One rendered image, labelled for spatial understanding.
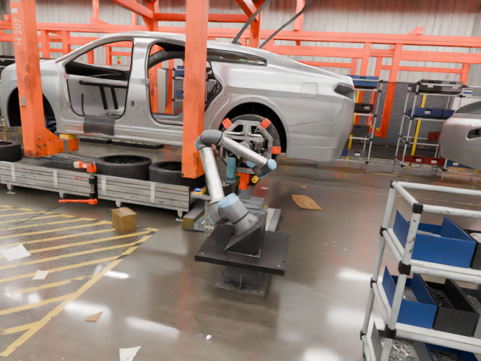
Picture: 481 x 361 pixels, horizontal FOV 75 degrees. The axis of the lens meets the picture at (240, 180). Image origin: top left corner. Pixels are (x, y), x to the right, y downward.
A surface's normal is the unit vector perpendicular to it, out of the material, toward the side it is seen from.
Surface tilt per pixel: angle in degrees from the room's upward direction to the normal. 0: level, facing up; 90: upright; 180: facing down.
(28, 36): 90
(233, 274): 90
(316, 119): 90
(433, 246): 90
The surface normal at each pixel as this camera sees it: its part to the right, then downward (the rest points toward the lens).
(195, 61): -0.22, 0.22
